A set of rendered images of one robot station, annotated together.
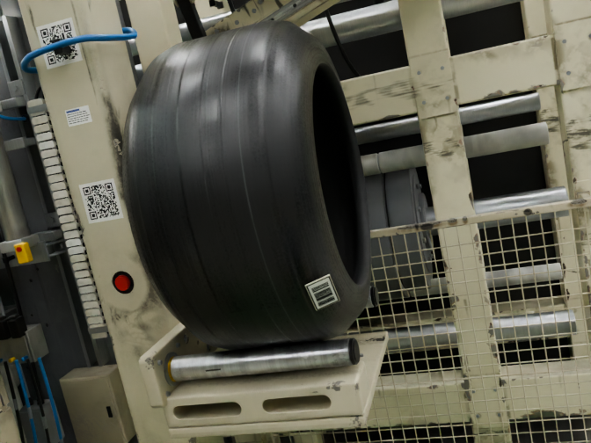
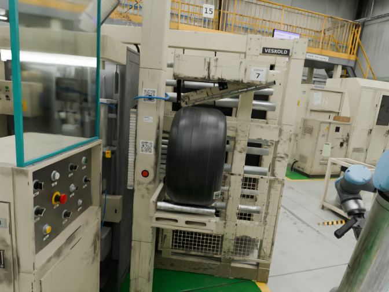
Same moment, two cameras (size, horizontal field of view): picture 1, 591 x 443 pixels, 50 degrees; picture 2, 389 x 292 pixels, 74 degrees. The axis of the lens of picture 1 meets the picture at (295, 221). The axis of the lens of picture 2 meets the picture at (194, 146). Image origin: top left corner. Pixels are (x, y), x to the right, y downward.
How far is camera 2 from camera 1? 56 cm
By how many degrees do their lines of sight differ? 13
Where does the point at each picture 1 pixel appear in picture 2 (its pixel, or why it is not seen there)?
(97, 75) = (158, 109)
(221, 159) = (202, 153)
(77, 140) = (145, 126)
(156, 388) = (153, 210)
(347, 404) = (210, 226)
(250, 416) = (180, 224)
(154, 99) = (184, 128)
